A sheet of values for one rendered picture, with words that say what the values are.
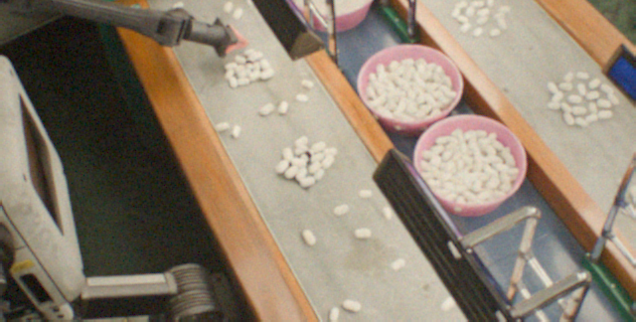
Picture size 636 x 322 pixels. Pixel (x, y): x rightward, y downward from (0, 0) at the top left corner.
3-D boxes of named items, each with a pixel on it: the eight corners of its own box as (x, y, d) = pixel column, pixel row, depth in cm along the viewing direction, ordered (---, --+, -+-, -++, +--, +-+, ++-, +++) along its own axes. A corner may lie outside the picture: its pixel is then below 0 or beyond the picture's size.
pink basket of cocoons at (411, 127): (418, 163, 196) (419, 139, 188) (338, 111, 208) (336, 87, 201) (479, 100, 207) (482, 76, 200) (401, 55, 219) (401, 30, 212)
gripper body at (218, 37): (223, 17, 208) (200, 11, 203) (237, 40, 202) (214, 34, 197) (211, 36, 211) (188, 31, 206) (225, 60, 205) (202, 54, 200)
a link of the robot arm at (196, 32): (183, 43, 196) (192, 22, 195) (172, 32, 201) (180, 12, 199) (205, 48, 201) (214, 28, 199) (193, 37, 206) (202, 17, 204)
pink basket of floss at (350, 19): (361, 48, 222) (360, 24, 215) (274, 29, 229) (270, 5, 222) (390, -11, 237) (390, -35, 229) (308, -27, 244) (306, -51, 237)
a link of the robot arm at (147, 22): (6, 15, 176) (16, -29, 172) (6, 7, 181) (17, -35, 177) (174, 53, 196) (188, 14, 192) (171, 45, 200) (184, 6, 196)
